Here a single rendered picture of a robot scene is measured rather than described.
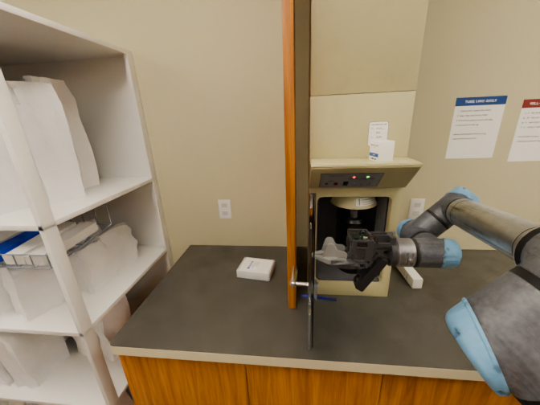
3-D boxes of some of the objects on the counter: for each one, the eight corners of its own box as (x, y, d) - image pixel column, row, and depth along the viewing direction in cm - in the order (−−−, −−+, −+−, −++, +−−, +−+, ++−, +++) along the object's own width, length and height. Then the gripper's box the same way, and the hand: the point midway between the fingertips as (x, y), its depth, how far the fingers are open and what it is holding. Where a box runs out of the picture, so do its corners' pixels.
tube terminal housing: (305, 260, 128) (306, 100, 103) (370, 262, 124) (388, 96, 99) (307, 293, 105) (309, 96, 79) (387, 296, 101) (416, 90, 75)
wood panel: (291, 246, 143) (286, -71, 97) (296, 246, 143) (294, -72, 96) (288, 308, 97) (276, -238, 51) (296, 308, 97) (291, -241, 50)
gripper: (389, 227, 68) (311, 227, 71) (402, 243, 60) (312, 242, 62) (386, 255, 71) (310, 253, 74) (397, 273, 63) (312, 271, 65)
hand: (316, 257), depth 69 cm, fingers closed
